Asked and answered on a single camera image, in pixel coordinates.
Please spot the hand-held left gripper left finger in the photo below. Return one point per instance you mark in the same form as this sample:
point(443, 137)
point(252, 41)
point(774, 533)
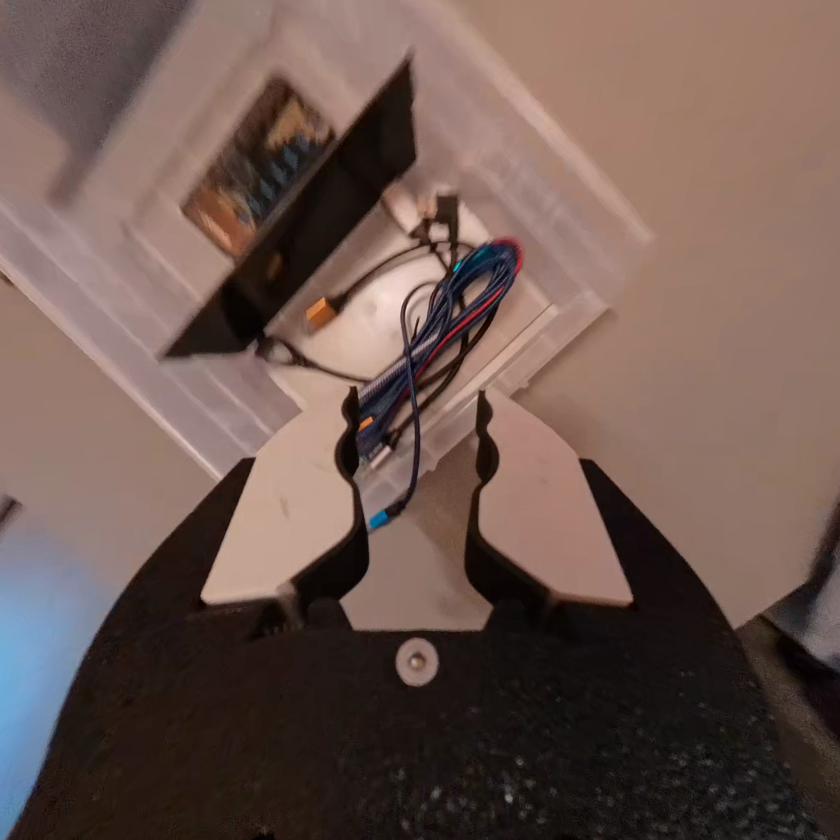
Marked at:
point(289, 512)

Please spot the clear plastic bin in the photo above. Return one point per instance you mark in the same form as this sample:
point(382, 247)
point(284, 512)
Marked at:
point(525, 197)

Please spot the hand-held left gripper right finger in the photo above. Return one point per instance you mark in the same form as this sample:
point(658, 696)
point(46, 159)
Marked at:
point(551, 518)

